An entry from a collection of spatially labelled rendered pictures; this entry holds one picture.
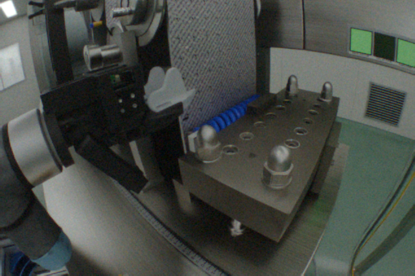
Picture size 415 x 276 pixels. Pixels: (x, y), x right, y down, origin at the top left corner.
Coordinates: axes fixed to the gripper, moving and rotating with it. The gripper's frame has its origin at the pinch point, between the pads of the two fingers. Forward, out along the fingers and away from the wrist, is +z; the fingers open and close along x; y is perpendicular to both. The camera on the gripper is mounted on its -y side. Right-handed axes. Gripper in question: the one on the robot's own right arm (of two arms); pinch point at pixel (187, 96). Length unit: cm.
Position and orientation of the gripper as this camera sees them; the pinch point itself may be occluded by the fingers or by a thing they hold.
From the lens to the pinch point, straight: 30.1
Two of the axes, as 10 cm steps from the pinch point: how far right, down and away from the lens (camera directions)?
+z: 6.7, -3.7, 6.5
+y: -0.8, -9.0, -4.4
